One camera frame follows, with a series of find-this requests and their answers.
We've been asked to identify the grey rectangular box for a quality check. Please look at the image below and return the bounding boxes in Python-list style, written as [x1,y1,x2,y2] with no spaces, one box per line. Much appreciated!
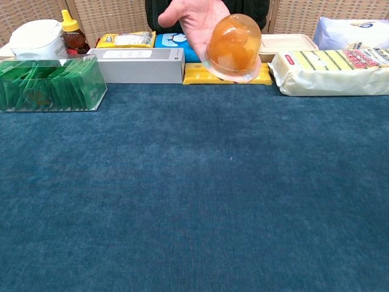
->
[87,47,186,85]

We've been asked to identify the blue carpet table cloth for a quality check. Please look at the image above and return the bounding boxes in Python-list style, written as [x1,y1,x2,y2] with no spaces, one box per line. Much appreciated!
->
[0,82,389,292]

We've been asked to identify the person's bare hand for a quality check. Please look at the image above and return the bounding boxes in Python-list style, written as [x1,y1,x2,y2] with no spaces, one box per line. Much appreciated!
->
[157,0,263,83]

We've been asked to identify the blue detergent bottle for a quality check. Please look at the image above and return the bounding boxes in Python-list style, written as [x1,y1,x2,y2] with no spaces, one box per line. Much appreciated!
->
[154,32,202,64]

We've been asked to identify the yellow snack bag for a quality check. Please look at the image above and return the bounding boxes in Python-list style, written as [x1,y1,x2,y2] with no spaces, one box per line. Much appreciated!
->
[96,31,157,49]

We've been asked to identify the orange jelly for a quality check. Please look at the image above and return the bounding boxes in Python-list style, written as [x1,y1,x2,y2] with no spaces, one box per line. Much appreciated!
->
[204,13,263,80]

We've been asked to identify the woven wicker folding screen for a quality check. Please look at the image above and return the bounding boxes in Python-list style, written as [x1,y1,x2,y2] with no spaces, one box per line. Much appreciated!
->
[268,0,389,41]
[0,0,153,48]

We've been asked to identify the person's black jacket torso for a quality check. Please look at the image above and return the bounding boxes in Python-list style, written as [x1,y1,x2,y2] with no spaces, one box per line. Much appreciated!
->
[145,0,270,35]

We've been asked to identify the honey bottle with yellow cap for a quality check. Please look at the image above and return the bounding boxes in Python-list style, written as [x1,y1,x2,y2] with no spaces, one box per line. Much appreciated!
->
[60,9,91,56]

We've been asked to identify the white and blue tissue pack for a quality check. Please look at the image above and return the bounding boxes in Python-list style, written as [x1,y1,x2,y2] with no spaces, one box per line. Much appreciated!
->
[312,16,389,51]

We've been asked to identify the beige lidded lunch box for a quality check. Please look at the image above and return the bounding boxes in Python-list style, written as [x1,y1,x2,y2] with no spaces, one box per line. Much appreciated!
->
[258,33,320,64]

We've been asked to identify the white plastic jug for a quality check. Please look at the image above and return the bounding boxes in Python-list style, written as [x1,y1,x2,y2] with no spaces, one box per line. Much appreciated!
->
[9,18,69,60]

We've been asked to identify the pack of yellow sponges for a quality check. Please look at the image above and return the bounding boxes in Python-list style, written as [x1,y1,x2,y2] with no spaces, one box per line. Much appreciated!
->
[268,47,389,97]

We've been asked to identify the clear box of green sachets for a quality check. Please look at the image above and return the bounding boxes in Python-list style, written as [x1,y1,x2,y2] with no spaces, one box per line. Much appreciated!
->
[0,54,108,113]

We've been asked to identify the yellow plastic tray with holes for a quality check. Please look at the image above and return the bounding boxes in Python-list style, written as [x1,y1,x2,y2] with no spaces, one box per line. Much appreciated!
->
[182,62,273,86]

